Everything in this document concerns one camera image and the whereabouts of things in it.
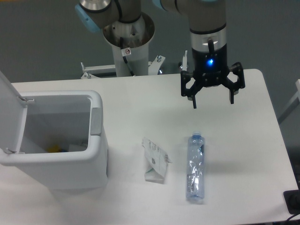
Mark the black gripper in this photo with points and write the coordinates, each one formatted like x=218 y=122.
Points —
x=209 y=63

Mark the clear plastic water bottle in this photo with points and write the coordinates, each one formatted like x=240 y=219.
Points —
x=195 y=168

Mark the white paper carton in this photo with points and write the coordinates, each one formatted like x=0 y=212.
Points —
x=158 y=161

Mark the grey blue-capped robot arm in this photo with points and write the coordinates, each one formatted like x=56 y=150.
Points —
x=206 y=19

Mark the white trash can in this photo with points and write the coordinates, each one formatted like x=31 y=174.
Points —
x=74 y=121

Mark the yellow trash item in bin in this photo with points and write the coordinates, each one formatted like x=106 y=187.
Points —
x=54 y=149

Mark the black device at table edge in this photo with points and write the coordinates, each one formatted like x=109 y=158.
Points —
x=292 y=200

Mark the white metal base frame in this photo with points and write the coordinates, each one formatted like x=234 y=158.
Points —
x=155 y=67

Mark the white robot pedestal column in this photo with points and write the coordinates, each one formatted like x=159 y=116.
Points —
x=130 y=45

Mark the white frame at right edge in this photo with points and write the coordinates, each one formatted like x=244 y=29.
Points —
x=291 y=105

